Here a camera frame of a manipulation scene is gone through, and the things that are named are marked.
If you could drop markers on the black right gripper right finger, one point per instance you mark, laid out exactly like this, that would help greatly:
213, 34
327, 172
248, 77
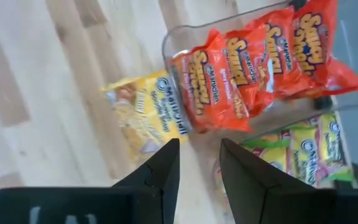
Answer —
291, 208

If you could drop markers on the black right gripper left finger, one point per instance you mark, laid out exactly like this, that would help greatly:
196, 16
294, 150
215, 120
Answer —
135, 205

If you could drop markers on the green Lime Chili Shrimp pack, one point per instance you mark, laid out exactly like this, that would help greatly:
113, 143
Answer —
272, 158
334, 146
304, 155

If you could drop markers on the yellow Creamy Chicken ramen pack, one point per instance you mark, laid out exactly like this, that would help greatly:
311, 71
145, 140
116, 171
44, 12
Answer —
141, 109

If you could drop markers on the red Saucy Noods pack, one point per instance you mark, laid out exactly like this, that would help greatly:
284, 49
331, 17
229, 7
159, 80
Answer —
281, 56
315, 46
244, 62
210, 90

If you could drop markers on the clear plastic bin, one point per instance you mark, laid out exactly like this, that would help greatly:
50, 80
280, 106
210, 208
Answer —
238, 138
194, 34

